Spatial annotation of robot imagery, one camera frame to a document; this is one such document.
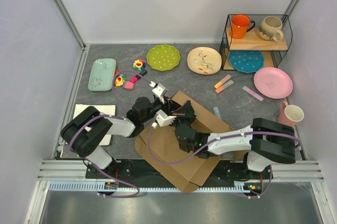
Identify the rainbow smiling flower toy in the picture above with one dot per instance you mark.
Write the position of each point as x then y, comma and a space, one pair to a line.
139, 65

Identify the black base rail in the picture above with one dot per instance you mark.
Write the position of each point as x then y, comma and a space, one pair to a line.
141, 174

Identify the brown cardboard box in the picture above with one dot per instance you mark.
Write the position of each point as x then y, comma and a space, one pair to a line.
162, 143

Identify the pink mug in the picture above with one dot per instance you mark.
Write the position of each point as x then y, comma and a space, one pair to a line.
290, 115

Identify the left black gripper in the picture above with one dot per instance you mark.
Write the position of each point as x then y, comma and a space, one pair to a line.
167, 106

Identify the purple highlighter pen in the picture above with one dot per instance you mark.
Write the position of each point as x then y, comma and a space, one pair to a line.
252, 93

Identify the beige ceramic mug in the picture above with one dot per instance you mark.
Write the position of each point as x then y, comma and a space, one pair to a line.
271, 29

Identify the light teal rectangular tray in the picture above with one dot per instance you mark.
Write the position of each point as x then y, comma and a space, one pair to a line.
101, 76

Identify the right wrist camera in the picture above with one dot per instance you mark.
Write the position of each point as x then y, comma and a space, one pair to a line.
162, 119

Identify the small flower keychain toy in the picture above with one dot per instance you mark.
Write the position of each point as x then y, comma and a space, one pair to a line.
119, 79

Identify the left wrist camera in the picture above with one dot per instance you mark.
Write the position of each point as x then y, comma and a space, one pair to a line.
159, 91

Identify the blue polka dot plate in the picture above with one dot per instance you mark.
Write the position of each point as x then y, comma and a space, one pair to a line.
246, 61

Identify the cream bird pattern plate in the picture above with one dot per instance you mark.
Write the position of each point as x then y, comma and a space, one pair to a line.
204, 60

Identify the pink round plate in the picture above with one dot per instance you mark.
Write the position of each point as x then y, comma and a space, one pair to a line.
273, 83

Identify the pink eraser block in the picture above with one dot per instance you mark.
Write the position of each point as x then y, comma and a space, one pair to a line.
128, 85

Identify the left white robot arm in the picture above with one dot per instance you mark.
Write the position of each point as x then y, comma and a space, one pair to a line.
85, 132

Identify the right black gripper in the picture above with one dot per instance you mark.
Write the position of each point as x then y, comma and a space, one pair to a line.
186, 112

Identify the green polka dot plate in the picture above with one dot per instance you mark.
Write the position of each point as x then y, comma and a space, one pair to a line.
163, 57

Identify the white square plate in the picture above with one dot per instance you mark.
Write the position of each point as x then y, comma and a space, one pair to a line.
87, 111

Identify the pink black highlighter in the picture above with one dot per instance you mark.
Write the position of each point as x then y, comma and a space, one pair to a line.
138, 76

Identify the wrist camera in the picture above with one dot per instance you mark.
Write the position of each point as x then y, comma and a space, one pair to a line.
159, 91
162, 119

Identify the black wire wooden shelf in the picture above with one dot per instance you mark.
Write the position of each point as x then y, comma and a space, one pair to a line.
272, 50

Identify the orange mug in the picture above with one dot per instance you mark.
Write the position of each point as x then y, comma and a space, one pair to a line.
240, 25

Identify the light blue highlighter pen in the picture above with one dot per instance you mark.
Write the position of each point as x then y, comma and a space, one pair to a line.
217, 112

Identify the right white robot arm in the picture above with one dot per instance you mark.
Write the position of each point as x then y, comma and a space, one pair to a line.
266, 142

